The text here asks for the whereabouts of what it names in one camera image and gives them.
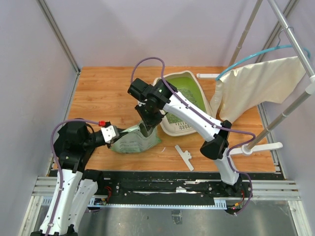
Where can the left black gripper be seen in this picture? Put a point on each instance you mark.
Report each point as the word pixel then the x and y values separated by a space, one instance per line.
pixel 109 145

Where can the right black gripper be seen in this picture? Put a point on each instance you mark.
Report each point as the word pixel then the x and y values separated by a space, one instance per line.
pixel 149 121

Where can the green cat litter bag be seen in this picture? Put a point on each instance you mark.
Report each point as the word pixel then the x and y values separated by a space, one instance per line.
pixel 136 139

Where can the white plastic bag clip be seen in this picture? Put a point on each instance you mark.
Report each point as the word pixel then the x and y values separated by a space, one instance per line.
pixel 186 157

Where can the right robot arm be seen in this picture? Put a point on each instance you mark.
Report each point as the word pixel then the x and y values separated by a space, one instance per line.
pixel 164 97

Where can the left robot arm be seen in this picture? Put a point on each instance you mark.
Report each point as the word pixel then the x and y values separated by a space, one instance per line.
pixel 75 184

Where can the beige green litter box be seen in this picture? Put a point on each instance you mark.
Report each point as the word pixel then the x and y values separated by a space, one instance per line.
pixel 177 119

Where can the black cloth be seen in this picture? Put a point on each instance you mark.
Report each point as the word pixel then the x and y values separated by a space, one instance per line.
pixel 74 145

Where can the cream fabric bag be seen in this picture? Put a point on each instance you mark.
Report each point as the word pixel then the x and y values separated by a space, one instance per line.
pixel 245 87

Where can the white metal drying rack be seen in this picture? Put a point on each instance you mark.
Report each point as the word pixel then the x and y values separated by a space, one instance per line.
pixel 253 146

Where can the teal clothes hanger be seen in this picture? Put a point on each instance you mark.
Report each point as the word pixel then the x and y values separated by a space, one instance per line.
pixel 278 46

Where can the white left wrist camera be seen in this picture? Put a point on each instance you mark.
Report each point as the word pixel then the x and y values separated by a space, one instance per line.
pixel 109 133

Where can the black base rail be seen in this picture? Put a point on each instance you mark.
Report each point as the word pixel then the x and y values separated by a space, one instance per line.
pixel 175 190

